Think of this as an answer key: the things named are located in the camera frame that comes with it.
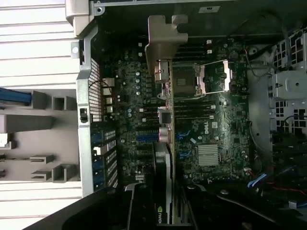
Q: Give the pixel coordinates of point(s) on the CPU socket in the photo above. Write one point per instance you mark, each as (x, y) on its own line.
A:
(184, 79)

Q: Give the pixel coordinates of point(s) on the silver chipset heatsink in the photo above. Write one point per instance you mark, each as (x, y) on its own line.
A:
(208, 154)

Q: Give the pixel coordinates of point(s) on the silver socket cover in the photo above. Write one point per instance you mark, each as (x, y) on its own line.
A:
(227, 76)

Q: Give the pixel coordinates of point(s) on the open grey PC case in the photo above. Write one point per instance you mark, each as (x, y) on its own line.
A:
(82, 143)

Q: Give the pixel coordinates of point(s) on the perforated metal disk bay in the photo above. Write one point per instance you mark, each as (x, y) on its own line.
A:
(295, 83)

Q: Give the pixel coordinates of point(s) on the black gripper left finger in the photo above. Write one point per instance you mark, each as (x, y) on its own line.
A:
(100, 210)

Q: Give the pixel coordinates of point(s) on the blue disk caddy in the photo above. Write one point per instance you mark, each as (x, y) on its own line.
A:
(14, 97)

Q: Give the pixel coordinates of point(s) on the green Dell motherboard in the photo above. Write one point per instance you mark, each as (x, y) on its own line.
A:
(227, 124)

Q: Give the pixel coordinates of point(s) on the grey parts rack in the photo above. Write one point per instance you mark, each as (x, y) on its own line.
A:
(31, 143)

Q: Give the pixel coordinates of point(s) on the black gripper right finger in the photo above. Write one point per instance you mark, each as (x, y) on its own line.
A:
(227, 210)

